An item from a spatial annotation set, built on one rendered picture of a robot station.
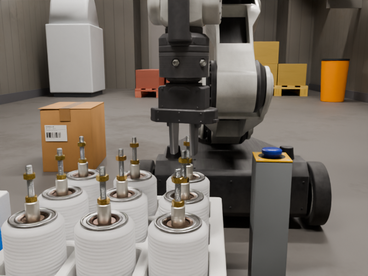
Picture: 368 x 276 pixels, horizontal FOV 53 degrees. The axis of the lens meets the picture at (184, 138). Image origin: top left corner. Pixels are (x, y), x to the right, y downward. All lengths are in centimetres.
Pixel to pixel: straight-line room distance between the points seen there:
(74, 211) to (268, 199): 37
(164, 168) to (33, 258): 57
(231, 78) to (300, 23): 685
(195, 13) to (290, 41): 712
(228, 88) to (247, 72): 7
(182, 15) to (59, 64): 538
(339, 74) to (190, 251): 482
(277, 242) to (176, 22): 47
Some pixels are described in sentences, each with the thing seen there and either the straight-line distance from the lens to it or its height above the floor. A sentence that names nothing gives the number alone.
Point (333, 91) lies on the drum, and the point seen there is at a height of 15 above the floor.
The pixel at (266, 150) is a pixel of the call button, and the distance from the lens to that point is 74.
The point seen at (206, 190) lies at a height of 23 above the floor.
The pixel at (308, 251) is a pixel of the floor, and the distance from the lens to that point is 109.
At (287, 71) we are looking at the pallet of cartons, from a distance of 608.
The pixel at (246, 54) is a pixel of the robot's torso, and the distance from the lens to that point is 102.
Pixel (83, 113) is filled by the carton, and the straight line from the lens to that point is 173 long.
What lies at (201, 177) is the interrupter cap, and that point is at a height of 25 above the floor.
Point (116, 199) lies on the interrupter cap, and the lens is 69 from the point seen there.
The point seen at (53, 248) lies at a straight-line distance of 63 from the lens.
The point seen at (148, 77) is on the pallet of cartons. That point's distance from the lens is 562.
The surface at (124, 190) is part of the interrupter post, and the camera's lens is 70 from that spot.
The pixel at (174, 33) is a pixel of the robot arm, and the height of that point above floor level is 54.
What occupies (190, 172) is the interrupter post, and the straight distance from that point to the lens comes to 80.
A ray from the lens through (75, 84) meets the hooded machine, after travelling 587.
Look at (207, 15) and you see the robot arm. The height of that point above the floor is 57.
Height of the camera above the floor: 50
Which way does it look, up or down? 11 degrees down
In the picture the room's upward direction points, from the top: straight up
